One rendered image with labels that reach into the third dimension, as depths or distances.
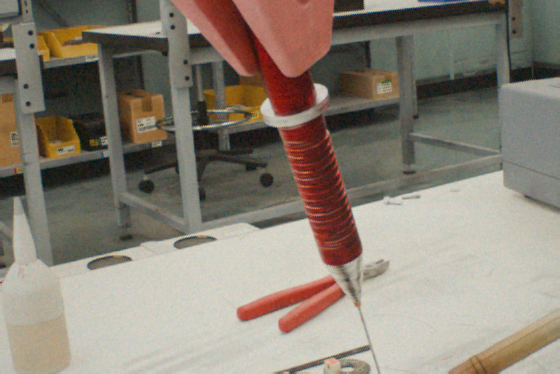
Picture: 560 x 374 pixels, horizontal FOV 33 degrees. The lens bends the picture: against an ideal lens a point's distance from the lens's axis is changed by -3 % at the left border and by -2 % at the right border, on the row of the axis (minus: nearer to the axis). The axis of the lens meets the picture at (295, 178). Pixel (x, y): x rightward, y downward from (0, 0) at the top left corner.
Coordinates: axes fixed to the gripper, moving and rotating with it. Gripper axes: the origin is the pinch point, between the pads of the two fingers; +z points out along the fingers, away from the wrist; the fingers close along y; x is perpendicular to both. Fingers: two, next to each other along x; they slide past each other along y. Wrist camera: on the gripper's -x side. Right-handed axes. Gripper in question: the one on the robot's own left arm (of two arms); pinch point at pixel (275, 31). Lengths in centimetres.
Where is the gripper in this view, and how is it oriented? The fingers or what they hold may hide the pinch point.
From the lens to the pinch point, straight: 21.7
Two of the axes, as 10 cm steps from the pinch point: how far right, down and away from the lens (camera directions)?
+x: -5.6, 5.3, -6.4
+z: 2.7, 8.4, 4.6
